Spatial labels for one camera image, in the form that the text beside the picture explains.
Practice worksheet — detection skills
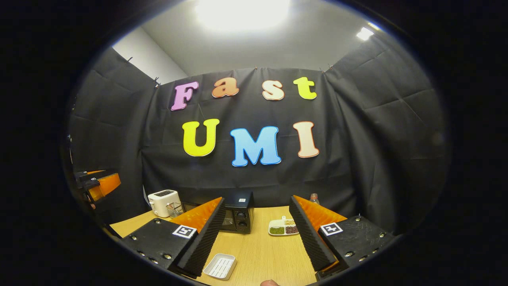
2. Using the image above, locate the white divided plate of beans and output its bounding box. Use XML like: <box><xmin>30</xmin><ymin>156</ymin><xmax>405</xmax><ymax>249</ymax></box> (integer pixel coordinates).
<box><xmin>268</xmin><ymin>216</ymin><xmax>299</xmax><ymax>236</ymax></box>

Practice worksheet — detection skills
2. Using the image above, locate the black electric oven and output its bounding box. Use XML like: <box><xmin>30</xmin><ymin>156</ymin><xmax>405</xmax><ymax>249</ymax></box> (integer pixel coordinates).
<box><xmin>181</xmin><ymin>190</ymin><xmax>255</xmax><ymax>234</ymax></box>

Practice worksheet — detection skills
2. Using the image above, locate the metal wire basket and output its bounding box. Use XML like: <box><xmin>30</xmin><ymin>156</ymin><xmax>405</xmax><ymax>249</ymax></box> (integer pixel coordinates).
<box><xmin>166</xmin><ymin>202</ymin><xmax>185</xmax><ymax>218</ymax></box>

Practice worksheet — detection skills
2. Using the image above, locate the small white slotted tray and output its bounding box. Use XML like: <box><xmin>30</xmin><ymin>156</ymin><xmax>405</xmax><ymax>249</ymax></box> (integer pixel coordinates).
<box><xmin>202</xmin><ymin>253</ymin><xmax>237</xmax><ymax>281</ymax></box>

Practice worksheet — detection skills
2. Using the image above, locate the large ceiling light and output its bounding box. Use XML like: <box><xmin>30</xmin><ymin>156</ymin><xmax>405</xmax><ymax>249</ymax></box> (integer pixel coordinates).
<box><xmin>194</xmin><ymin>0</ymin><xmax>290</xmax><ymax>32</ymax></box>

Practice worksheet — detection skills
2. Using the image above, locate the white toaster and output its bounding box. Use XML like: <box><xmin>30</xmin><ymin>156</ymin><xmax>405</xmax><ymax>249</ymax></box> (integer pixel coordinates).
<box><xmin>148</xmin><ymin>189</ymin><xmax>182</xmax><ymax>218</ymax></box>

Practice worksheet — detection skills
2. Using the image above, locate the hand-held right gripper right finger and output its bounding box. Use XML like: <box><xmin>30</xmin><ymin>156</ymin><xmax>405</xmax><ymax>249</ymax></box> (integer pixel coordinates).
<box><xmin>289</xmin><ymin>195</ymin><xmax>397</xmax><ymax>280</ymax></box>

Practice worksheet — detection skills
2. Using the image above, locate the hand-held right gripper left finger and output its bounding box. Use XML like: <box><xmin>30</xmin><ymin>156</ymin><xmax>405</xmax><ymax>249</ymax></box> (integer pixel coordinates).
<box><xmin>121</xmin><ymin>197</ymin><xmax>227</xmax><ymax>278</ymax></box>

